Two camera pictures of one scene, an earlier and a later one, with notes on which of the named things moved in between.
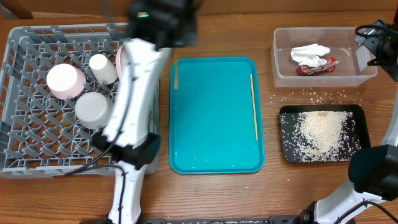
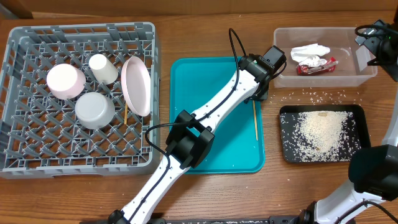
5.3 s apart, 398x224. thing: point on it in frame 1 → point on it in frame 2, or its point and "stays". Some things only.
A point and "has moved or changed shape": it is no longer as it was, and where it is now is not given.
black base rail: (273, 219) stays
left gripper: (193, 28) → (263, 94)
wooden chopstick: (176, 78) has moved or changed shape
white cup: (103, 70) stays
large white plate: (117, 64) has moved or changed shape
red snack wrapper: (329, 66) stays
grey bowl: (94, 110) stays
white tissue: (310, 55) stays
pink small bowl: (65, 81) stays
